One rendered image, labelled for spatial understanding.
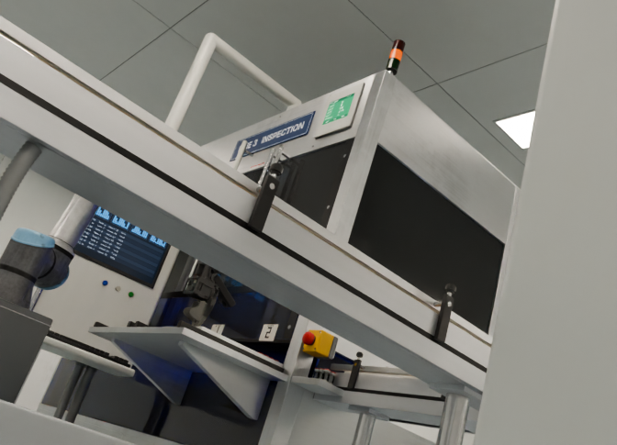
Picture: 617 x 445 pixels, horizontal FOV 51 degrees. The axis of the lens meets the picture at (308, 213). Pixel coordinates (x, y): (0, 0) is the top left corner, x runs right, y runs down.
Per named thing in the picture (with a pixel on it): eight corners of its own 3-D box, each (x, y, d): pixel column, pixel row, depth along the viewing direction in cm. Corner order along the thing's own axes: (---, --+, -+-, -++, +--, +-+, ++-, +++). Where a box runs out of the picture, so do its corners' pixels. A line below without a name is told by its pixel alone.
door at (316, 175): (241, 287, 251) (287, 161, 274) (312, 282, 218) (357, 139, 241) (241, 286, 251) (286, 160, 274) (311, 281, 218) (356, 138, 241)
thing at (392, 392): (308, 397, 203) (322, 350, 209) (342, 412, 211) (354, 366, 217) (494, 422, 151) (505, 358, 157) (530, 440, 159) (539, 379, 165)
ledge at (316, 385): (322, 396, 206) (323, 390, 206) (350, 400, 196) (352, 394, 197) (290, 382, 198) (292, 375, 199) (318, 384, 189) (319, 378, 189)
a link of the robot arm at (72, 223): (6, 269, 193) (101, 127, 213) (26, 284, 206) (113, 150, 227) (40, 284, 191) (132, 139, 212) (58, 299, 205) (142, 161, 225)
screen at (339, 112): (315, 139, 262) (330, 97, 270) (352, 127, 246) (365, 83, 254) (313, 138, 261) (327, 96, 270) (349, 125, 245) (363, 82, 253)
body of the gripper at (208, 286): (181, 294, 197) (195, 259, 202) (203, 305, 202) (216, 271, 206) (193, 294, 191) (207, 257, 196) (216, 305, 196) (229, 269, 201)
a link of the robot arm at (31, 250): (-11, 259, 181) (11, 217, 187) (8, 274, 194) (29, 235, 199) (28, 271, 180) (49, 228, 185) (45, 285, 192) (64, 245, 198)
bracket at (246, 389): (252, 418, 204) (264, 379, 209) (257, 420, 201) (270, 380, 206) (162, 383, 186) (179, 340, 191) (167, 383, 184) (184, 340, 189)
